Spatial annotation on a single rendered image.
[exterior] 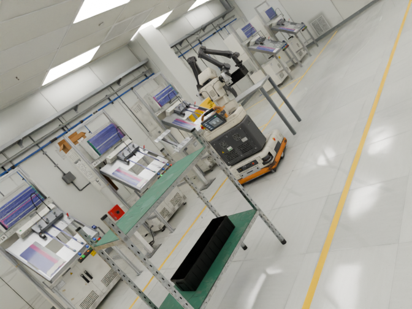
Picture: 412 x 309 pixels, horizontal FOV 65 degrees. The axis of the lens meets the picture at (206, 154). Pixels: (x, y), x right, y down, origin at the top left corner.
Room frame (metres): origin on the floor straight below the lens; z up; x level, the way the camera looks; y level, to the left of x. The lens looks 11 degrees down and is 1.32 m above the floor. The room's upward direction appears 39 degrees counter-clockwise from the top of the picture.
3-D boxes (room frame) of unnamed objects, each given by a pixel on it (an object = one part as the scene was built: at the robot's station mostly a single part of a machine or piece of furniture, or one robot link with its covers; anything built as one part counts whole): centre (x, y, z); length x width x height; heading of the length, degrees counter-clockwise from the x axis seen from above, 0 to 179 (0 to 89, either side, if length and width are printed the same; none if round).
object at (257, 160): (3.63, -0.29, 0.23); 0.41 x 0.02 x 0.08; 52
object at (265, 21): (9.23, -3.68, 0.95); 1.36 x 0.82 x 1.90; 42
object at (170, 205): (4.93, 1.13, 0.31); 0.70 x 0.65 x 0.62; 132
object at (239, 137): (3.83, -0.42, 0.59); 0.55 x 0.34 x 0.83; 52
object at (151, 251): (4.10, 1.36, 0.39); 0.24 x 0.24 x 0.78; 42
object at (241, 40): (8.27, -2.59, 0.95); 1.36 x 0.82 x 1.90; 42
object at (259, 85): (4.50, -0.95, 0.40); 0.70 x 0.45 x 0.80; 52
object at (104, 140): (4.88, 1.01, 1.52); 0.51 x 0.13 x 0.27; 132
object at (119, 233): (2.10, 0.43, 0.55); 0.91 x 0.46 x 1.10; 132
